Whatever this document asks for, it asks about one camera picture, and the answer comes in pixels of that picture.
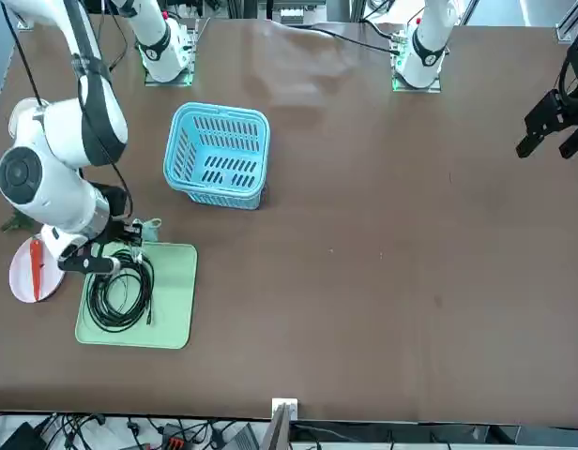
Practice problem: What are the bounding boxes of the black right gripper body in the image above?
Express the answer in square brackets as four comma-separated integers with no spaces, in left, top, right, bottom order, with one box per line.
[95,184,133,245]

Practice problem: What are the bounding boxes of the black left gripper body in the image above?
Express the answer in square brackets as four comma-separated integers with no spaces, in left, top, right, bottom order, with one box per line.
[558,32,578,130]

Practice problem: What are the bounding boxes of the white charger with cable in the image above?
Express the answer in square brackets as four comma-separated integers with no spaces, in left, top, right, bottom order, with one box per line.
[129,217,164,264]

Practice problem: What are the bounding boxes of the red toy carrot green leaves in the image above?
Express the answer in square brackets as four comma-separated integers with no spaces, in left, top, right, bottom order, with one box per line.
[0,210,47,302]

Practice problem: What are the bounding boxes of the light blue plastic basket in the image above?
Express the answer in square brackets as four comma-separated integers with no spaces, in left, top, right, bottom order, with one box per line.
[162,101,271,211]

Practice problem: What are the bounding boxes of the light green tray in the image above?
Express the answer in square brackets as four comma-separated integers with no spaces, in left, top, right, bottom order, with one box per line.
[74,241,199,351]

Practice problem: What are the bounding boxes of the pink round plate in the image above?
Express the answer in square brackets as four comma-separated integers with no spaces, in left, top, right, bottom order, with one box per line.
[8,235,66,305]

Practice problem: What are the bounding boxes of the power strip red switches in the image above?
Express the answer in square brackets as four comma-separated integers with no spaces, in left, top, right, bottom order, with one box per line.
[160,423,200,450]

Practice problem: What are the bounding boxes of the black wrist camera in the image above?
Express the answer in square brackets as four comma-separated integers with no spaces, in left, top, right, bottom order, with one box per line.
[57,254,122,277]

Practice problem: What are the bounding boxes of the coiled black cable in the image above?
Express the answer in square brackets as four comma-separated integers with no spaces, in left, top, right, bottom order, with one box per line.
[84,247,155,333]

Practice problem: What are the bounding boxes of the black right base cables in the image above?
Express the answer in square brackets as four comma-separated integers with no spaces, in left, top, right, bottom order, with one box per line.
[100,0,131,72]

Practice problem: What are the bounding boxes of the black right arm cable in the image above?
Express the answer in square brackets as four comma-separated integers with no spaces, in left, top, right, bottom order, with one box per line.
[0,0,53,112]

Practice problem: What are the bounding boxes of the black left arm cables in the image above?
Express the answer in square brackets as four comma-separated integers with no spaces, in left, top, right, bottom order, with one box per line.
[361,0,398,41]

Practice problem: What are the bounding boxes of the thick black base cable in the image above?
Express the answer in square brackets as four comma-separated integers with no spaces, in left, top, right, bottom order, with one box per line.
[283,22,399,53]

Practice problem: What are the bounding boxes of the aluminium frame post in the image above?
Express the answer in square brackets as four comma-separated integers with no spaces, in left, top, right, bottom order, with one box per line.
[263,397,299,450]

